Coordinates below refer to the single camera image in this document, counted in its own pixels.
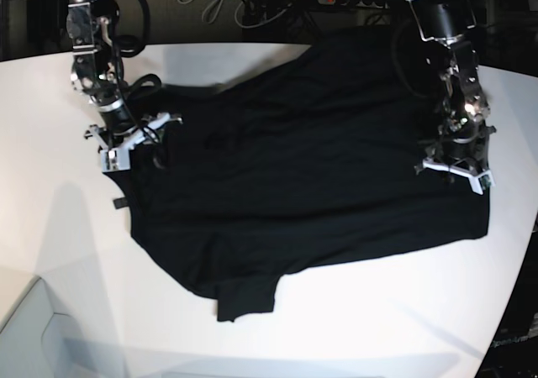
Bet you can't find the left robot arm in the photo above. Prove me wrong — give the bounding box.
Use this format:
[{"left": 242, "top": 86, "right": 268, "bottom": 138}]
[{"left": 405, "top": 0, "right": 496, "bottom": 194}]

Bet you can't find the white cable on floor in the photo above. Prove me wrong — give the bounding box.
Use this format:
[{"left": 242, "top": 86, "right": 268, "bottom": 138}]
[{"left": 176, "top": 0, "right": 253, "bottom": 29}]

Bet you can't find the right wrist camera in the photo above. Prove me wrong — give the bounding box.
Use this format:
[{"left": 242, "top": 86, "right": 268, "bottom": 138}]
[{"left": 99, "top": 147, "right": 131, "bottom": 173}]

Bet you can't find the black t-shirt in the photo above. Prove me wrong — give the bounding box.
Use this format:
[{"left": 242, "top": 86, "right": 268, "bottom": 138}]
[{"left": 110, "top": 26, "right": 490, "bottom": 322}]

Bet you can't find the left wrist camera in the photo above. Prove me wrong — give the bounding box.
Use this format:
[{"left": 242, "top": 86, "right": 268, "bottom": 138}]
[{"left": 469, "top": 171, "right": 495, "bottom": 195}]

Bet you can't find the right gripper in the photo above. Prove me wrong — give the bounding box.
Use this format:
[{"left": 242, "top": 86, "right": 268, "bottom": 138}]
[{"left": 83, "top": 113, "right": 183, "bottom": 150}]

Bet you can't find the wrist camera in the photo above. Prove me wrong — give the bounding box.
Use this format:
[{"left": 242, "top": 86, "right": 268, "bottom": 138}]
[
  {"left": 99, "top": 147, "right": 131, "bottom": 173},
  {"left": 469, "top": 171, "right": 495, "bottom": 195}
]

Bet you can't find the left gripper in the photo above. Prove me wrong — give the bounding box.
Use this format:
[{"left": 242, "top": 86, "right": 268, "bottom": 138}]
[{"left": 414, "top": 123, "right": 496, "bottom": 180}]

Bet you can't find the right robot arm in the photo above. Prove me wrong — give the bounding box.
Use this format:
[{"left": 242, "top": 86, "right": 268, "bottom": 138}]
[{"left": 66, "top": 0, "right": 164, "bottom": 154}]

